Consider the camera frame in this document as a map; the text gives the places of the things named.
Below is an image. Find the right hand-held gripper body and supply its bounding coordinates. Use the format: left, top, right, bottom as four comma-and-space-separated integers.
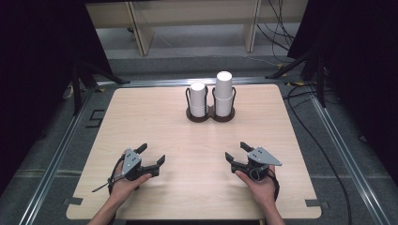
230, 146, 283, 182

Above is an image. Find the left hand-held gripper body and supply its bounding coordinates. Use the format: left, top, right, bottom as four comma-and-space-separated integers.
120, 147, 161, 182

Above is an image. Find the dark brown double cup holder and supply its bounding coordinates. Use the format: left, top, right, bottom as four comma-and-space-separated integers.
185, 85, 237, 124

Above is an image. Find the tall stack of white cups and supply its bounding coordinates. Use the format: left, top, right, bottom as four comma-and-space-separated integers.
214, 70, 235, 118

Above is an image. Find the short stack of white cups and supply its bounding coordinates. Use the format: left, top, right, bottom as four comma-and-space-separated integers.
190, 82, 207, 118

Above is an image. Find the person's left hand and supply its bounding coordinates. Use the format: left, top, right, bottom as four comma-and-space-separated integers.
109, 173, 153, 204

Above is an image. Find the person's right hand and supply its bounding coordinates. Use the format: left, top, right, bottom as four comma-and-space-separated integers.
235, 167, 278, 209

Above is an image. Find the black tape piece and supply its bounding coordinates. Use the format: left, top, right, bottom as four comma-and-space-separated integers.
63, 197, 84, 206
304, 198, 330, 210

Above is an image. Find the yellow tape piece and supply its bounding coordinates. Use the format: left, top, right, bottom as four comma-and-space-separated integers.
276, 63, 306, 87

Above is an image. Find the black metal stand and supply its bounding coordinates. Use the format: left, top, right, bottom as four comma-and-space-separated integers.
70, 57, 131, 116
264, 46, 327, 109

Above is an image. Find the black curtain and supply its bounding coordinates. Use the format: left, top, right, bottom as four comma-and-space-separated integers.
0, 0, 115, 191
286, 0, 398, 176

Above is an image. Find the light wooden bench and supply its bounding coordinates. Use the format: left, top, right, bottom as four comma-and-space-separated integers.
84, 0, 309, 56

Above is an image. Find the black strap loop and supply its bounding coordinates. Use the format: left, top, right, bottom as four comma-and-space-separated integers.
92, 155, 126, 195
268, 172, 282, 202

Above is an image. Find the long black floor cable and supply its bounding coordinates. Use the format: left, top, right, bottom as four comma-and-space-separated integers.
282, 83, 354, 225

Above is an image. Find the aluminium floor rail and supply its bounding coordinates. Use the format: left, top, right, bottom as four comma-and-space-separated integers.
18, 89, 95, 225
309, 93, 392, 225

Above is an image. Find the bundle of black cables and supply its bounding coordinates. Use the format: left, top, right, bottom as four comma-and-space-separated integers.
255, 0, 298, 64

